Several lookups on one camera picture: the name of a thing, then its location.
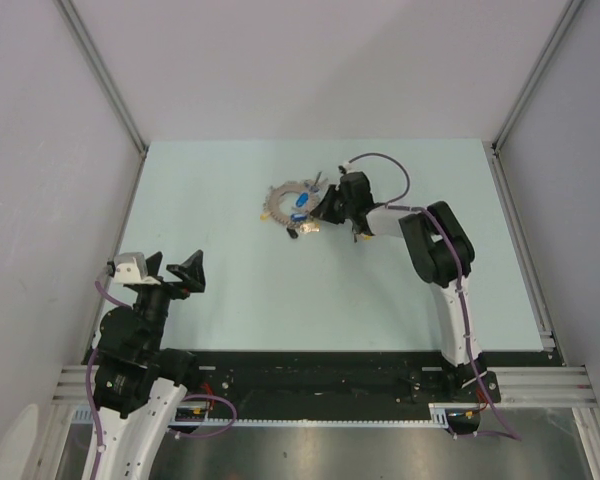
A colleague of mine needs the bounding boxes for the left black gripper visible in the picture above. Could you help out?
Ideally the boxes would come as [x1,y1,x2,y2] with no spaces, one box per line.
[134,248,204,353]

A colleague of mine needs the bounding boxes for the round metal keyring organiser disc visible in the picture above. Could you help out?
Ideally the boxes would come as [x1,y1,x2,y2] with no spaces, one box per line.
[260,172,329,240]

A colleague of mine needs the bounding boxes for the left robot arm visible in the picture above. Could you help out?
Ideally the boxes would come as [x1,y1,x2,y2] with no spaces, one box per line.
[82,250,206,479]

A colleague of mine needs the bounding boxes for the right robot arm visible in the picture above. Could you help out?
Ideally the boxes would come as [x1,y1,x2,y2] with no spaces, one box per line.
[311,171,493,403]

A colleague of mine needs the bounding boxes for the aluminium front crossbar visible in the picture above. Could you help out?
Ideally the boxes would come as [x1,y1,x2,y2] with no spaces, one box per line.
[51,365,598,408]

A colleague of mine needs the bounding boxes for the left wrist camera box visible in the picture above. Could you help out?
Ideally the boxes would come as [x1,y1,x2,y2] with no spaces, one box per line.
[104,252,160,285]

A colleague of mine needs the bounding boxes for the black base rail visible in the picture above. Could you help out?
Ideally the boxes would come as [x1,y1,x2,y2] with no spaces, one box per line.
[190,351,561,423]

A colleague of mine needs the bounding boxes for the white slotted cable duct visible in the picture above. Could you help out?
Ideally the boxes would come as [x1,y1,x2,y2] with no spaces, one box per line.
[72,402,454,431]

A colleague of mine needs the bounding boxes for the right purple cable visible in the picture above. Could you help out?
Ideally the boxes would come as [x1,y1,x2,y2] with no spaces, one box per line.
[339,152,524,442]

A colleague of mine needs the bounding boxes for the left aluminium frame post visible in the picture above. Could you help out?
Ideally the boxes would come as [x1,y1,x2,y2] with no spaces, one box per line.
[52,0,149,157]

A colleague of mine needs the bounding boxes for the aluminium frame post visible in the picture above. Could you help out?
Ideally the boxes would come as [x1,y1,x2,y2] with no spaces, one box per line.
[490,0,600,151]
[52,0,149,157]

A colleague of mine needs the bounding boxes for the right aluminium frame post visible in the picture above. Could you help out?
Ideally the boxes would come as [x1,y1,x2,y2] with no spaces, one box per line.
[490,0,600,151]

